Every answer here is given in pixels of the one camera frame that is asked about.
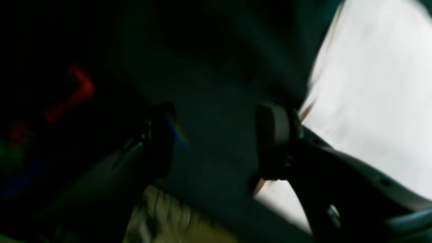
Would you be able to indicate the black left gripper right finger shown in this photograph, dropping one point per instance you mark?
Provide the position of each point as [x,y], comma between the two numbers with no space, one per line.
[344,199]

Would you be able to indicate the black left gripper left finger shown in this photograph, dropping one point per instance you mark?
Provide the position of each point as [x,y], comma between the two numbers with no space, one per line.
[95,206]

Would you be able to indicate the black tablecloth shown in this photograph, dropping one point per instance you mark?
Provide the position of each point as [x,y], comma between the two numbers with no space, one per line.
[213,59]

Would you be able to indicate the light pink T-shirt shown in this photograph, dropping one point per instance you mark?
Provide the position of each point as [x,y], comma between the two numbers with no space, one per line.
[369,93]

